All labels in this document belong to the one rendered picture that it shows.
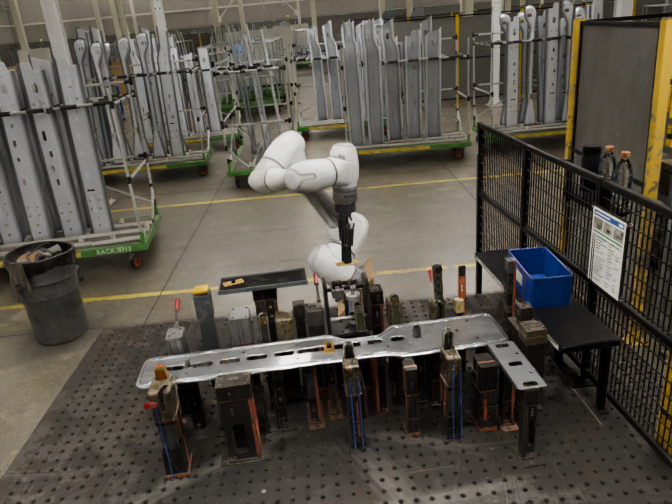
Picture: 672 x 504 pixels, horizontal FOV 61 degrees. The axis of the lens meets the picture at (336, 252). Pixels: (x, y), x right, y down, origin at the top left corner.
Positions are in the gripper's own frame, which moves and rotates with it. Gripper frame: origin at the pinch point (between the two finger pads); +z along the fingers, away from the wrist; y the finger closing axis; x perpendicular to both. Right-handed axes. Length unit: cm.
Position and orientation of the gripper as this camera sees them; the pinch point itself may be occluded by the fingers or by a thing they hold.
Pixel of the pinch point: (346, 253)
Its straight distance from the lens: 217.9
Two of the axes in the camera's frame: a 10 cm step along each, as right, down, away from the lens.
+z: 0.3, 9.4, 3.4
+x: 9.4, -1.4, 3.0
